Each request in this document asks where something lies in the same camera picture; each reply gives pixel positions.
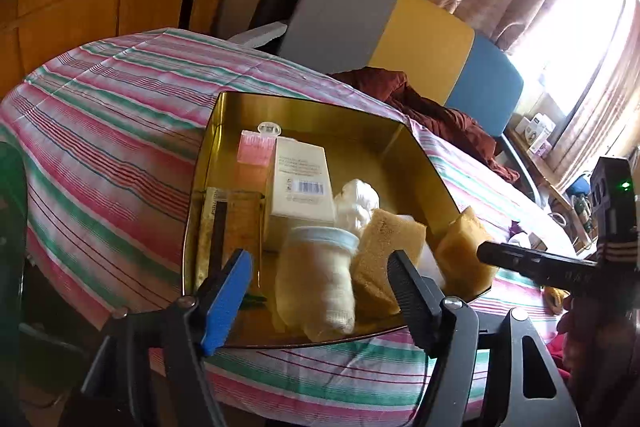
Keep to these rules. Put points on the white cloth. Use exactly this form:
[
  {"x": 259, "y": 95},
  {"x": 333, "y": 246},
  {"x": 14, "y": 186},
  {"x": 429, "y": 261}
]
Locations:
[{"x": 356, "y": 204}]

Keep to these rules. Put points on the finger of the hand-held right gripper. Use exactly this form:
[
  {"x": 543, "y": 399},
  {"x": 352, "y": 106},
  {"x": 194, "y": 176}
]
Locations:
[{"x": 525, "y": 264}]

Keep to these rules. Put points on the grey yellow blue armchair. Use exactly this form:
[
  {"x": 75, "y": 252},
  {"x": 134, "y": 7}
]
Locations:
[{"x": 430, "y": 42}]

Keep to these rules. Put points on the white carton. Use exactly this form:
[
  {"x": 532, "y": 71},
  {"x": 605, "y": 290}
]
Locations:
[{"x": 537, "y": 129}]

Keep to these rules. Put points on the brown sponge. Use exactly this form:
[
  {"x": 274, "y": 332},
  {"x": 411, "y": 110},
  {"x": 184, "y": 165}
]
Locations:
[{"x": 385, "y": 247}]

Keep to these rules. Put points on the striped tablecloth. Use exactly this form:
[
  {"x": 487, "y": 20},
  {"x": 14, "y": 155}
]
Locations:
[{"x": 110, "y": 117}]

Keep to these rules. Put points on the yellow knit item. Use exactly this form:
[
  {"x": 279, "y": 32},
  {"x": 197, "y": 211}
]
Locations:
[{"x": 554, "y": 296}]

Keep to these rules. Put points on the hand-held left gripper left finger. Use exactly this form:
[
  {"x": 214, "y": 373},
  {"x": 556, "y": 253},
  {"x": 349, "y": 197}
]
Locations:
[{"x": 225, "y": 307}]

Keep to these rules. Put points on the white sock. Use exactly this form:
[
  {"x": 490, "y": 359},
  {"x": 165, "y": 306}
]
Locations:
[{"x": 315, "y": 287}]

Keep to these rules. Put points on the blue bag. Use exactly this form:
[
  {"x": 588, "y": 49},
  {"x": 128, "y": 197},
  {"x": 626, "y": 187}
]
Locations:
[{"x": 580, "y": 187}]

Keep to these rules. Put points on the dark red cloth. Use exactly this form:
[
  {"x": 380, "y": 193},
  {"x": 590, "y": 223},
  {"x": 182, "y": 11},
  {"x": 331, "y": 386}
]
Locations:
[{"x": 440, "y": 117}]

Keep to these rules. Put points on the person's right hand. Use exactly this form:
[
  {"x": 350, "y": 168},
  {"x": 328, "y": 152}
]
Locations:
[{"x": 605, "y": 322}]

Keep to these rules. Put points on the gold tin box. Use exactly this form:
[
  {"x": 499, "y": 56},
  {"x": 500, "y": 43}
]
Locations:
[{"x": 350, "y": 127}]

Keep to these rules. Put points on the red sweater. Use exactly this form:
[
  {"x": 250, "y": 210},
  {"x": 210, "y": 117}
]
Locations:
[{"x": 565, "y": 357}]

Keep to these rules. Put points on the green glass side table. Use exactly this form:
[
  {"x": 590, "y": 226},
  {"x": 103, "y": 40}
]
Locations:
[{"x": 10, "y": 207}]

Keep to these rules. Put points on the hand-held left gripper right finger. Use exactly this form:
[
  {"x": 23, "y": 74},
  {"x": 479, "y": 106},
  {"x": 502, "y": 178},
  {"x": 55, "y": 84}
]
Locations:
[{"x": 412, "y": 302}]

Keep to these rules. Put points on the yellow sponge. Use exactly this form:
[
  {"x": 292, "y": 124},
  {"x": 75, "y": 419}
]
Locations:
[{"x": 462, "y": 247}]

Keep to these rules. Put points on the cream cardboard box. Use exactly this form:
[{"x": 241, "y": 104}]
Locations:
[{"x": 300, "y": 177}]

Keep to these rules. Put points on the pink perfume bottle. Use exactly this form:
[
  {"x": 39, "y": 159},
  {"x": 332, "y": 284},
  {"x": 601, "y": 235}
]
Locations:
[{"x": 255, "y": 149}]

